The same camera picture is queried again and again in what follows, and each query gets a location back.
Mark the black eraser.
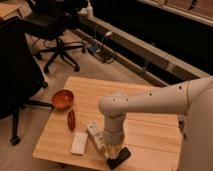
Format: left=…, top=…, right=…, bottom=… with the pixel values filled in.
left=107, top=147, right=131, bottom=169

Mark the power strip with cables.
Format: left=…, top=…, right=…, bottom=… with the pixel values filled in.
left=87, top=31, right=117, bottom=64

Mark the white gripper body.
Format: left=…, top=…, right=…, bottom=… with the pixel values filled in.
left=103, top=130, right=125, bottom=158

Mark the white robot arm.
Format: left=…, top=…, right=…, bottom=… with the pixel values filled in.
left=98, top=76, right=213, bottom=171

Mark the wooden desk corner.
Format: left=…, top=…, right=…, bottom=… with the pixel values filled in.
left=0, top=2, right=22, bottom=20

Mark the red chili pepper toy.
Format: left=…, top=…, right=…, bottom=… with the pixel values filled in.
left=68, top=110, right=76, bottom=132

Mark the white rectangular sponge block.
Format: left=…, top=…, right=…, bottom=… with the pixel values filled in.
left=71, top=132, right=88, bottom=155

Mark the black office chair centre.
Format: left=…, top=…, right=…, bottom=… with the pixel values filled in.
left=22, top=0, right=87, bottom=74

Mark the white spray bottle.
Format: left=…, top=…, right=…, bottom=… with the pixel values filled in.
left=80, top=0, right=93, bottom=17

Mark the black office chair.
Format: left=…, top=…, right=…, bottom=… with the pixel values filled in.
left=0, top=17, right=52, bottom=146
left=22, top=0, right=87, bottom=74

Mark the orange bowl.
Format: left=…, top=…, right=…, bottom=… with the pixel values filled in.
left=51, top=89, right=74, bottom=110

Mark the black office chair left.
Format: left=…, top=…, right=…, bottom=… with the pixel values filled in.
left=0, top=17, right=52, bottom=146

